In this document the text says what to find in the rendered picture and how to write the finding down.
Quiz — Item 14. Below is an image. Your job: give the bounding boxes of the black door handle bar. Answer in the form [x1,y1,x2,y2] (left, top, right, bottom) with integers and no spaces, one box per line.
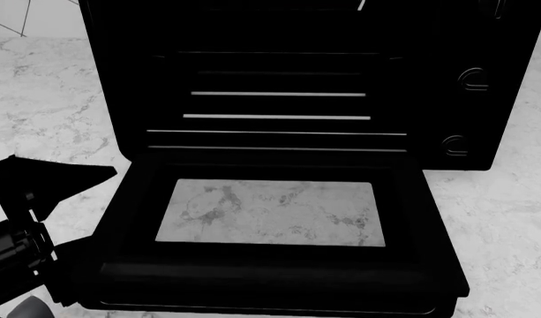
[97,260,471,299]

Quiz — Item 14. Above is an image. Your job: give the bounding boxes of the black toaster oven body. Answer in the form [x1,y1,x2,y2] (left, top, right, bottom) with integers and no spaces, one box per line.
[78,0,541,172]

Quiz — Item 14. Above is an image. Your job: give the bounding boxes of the grey oven heating rod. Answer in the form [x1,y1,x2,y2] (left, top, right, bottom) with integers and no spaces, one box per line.
[190,91,367,98]
[182,113,372,121]

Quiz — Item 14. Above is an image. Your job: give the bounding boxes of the black toaster oven door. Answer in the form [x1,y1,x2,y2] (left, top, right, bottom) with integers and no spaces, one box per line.
[70,152,471,318]

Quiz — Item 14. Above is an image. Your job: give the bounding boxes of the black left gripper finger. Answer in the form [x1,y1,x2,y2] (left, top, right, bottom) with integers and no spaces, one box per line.
[0,154,118,223]
[52,232,99,307]

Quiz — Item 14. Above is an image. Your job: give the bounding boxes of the metal oven wire rack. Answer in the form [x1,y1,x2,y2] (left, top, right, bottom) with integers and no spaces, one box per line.
[146,129,409,154]

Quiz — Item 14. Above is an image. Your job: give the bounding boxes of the black round oven knob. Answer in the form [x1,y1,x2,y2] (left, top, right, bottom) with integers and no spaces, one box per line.
[440,133,470,156]
[456,66,491,92]

